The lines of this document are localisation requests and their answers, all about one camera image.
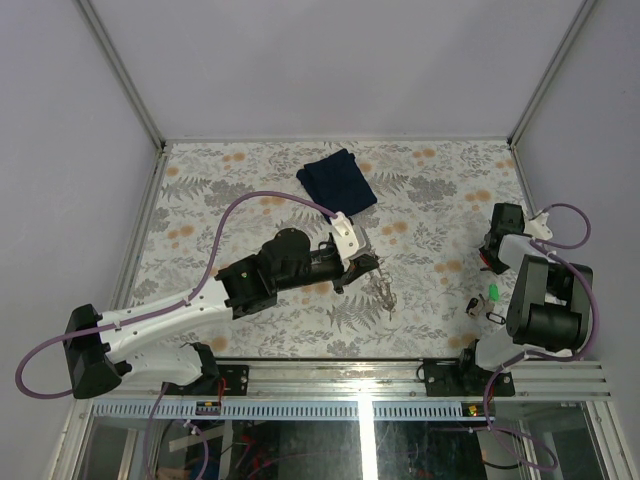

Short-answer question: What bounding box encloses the steel disc with keyrings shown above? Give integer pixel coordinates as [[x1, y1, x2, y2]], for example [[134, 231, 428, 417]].
[[366, 266, 397, 319]]

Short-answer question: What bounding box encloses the silver key black tag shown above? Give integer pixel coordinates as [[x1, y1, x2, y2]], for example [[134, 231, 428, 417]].
[[465, 295, 494, 318]]

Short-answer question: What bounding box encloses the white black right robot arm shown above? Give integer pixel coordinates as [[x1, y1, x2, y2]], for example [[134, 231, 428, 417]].
[[455, 203, 593, 395]]

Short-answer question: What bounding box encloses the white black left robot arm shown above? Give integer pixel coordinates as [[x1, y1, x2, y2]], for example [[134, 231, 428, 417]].
[[63, 228, 379, 399]]

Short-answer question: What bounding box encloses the green key tag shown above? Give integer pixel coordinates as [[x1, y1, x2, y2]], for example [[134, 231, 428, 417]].
[[488, 284, 500, 303]]

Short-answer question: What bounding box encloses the dark blue folded cloth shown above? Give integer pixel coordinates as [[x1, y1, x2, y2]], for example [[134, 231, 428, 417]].
[[296, 149, 378, 217]]

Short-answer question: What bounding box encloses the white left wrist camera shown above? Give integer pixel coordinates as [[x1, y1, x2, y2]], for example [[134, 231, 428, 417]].
[[330, 212, 371, 266]]

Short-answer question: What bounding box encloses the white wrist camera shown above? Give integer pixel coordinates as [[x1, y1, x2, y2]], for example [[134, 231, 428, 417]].
[[524, 212, 553, 243], [330, 212, 371, 266]]

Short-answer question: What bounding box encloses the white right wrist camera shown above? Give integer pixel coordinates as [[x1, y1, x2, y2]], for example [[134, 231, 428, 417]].
[[524, 212, 553, 243]]

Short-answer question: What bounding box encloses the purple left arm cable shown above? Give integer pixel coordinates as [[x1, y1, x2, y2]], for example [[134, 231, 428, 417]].
[[14, 191, 341, 400]]

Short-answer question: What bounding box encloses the aluminium mounting rail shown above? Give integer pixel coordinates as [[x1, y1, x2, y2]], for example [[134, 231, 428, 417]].
[[99, 357, 614, 401]]

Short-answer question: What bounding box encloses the white slotted cable duct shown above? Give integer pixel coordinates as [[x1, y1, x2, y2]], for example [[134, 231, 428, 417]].
[[92, 399, 464, 421]]

